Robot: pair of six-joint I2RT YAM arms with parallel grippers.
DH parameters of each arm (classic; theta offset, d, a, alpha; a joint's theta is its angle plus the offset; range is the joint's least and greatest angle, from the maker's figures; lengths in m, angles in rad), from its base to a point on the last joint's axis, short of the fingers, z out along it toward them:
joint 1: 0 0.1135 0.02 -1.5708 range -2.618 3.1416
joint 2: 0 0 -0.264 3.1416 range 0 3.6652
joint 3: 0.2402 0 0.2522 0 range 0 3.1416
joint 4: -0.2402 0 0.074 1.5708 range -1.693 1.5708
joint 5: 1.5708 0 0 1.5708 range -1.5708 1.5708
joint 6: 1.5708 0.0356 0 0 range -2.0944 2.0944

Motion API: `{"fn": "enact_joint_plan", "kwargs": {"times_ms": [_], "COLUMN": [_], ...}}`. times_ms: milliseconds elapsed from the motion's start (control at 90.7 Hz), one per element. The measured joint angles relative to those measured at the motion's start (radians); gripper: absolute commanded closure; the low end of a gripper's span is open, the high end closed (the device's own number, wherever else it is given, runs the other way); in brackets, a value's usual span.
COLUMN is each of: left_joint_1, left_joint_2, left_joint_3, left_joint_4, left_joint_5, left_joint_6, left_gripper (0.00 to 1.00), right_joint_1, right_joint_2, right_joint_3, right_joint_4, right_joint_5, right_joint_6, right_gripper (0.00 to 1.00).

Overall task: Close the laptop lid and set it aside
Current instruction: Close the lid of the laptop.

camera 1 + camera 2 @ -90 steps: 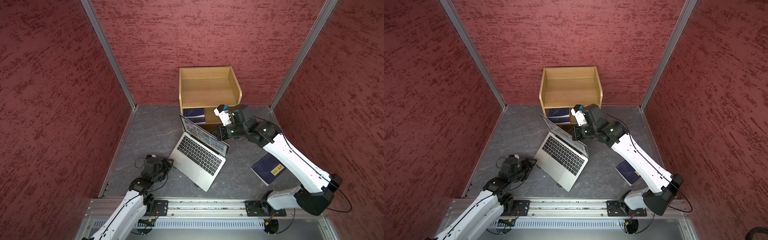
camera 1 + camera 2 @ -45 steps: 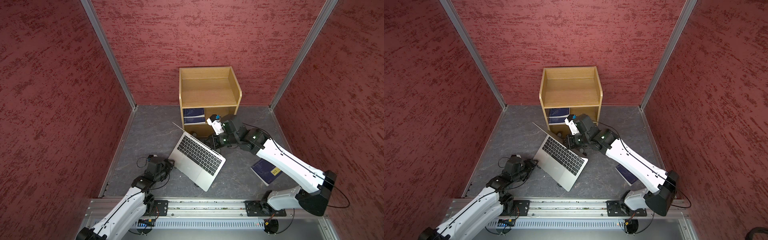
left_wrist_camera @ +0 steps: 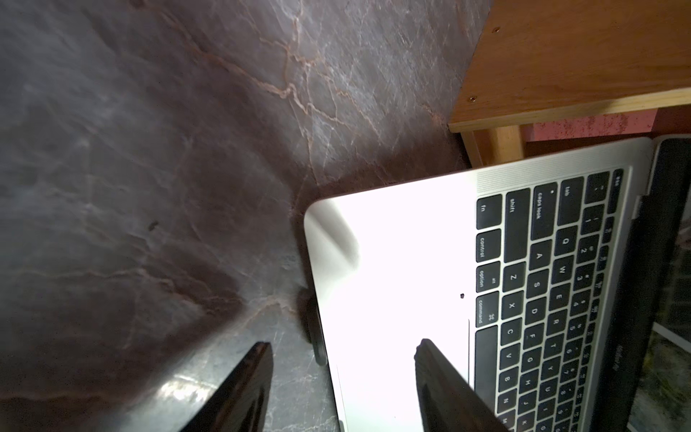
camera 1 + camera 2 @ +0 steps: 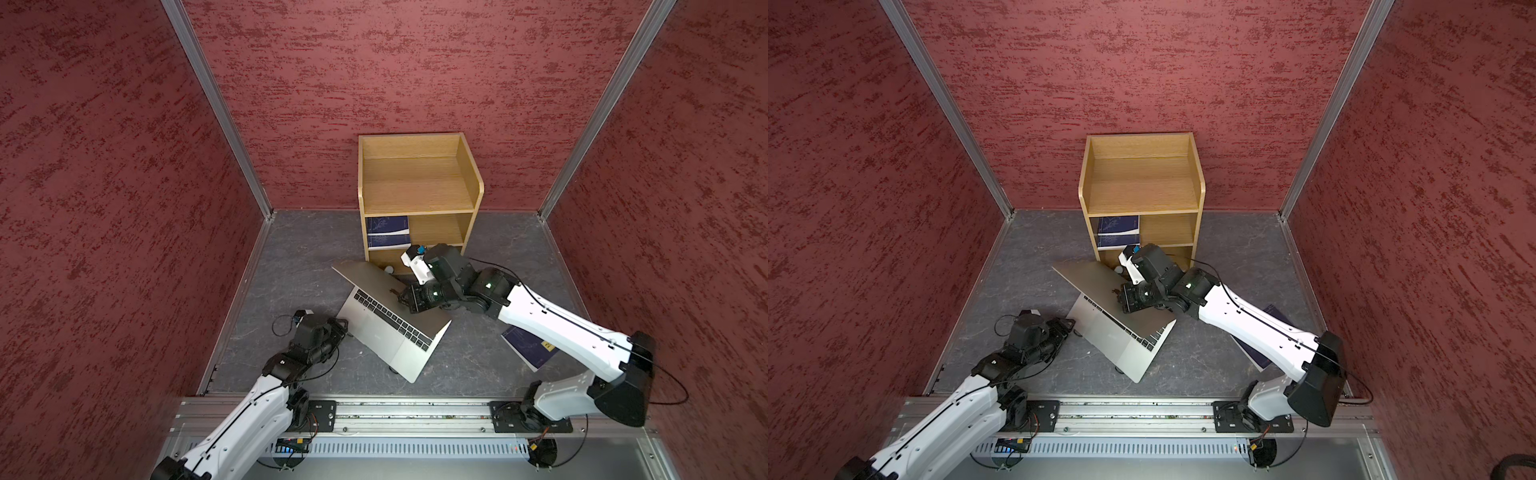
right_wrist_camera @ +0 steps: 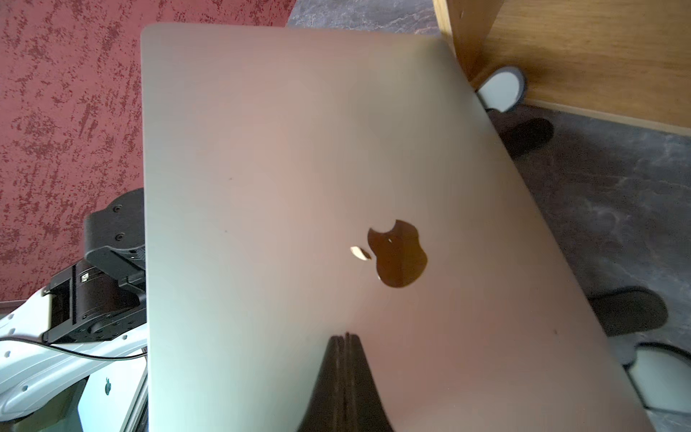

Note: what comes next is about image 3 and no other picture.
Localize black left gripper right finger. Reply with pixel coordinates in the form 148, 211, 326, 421
415, 338, 507, 432

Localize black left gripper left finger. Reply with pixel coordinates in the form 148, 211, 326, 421
182, 342, 274, 432

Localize silver laptop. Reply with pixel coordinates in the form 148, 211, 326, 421
303, 134, 690, 431

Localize wooden bookshelf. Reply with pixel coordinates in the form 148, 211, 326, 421
448, 1, 690, 167

